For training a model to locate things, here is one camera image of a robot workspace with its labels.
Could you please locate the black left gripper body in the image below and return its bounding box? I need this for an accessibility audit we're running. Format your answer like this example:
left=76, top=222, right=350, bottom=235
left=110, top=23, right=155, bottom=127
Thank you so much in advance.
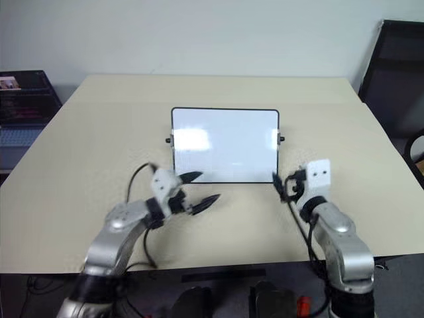
left=167, top=189, right=195, bottom=217

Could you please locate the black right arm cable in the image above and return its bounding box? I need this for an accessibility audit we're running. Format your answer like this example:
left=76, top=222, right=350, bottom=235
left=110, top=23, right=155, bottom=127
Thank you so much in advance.
left=286, top=200, right=324, bottom=276

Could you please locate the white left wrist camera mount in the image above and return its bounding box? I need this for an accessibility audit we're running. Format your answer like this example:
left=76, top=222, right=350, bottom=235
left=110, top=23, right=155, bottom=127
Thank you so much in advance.
left=151, top=168, right=184, bottom=217

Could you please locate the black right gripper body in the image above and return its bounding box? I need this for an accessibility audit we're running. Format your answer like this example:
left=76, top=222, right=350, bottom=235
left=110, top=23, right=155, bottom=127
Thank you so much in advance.
left=284, top=168, right=309, bottom=202

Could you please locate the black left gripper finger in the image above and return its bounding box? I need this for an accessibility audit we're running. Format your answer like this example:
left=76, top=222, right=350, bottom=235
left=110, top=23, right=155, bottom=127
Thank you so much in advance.
left=176, top=170, right=204, bottom=184
left=191, top=193, right=221, bottom=216

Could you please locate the dark rounded shape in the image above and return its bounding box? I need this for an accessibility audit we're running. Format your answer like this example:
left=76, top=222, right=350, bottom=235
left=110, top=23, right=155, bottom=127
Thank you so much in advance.
left=171, top=286, right=213, bottom=318
left=248, top=280, right=298, bottom=318

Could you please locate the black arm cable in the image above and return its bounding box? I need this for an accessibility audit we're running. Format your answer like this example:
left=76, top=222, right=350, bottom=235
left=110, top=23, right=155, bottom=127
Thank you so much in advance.
left=286, top=200, right=324, bottom=276
left=126, top=162, right=160, bottom=268

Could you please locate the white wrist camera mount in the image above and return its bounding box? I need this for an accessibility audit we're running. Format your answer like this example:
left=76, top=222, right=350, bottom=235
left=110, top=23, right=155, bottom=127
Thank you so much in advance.
left=151, top=168, right=184, bottom=217
left=299, top=158, right=332, bottom=209

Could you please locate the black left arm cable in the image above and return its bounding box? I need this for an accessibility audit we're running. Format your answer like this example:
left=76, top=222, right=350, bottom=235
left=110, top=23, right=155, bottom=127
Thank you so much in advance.
left=126, top=162, right=160, bottom=268

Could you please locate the white desktop whiteboard black frame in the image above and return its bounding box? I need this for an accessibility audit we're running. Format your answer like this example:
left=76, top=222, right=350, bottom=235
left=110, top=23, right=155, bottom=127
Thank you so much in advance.
left=165, top=107, right=287, bottom=184

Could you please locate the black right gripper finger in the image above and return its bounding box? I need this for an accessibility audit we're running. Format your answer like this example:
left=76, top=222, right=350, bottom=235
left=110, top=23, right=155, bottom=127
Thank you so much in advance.
left=272, top=171, right=288, bottom=202

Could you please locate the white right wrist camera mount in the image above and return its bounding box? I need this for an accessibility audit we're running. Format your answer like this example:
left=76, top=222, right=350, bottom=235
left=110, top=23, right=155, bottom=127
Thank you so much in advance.
left=299, top=158, right=332, bottom=209

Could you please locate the small red object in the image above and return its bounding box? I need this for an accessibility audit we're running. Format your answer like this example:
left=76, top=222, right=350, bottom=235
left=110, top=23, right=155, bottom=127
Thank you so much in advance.
left=297, top=295, right=313, bottom=316

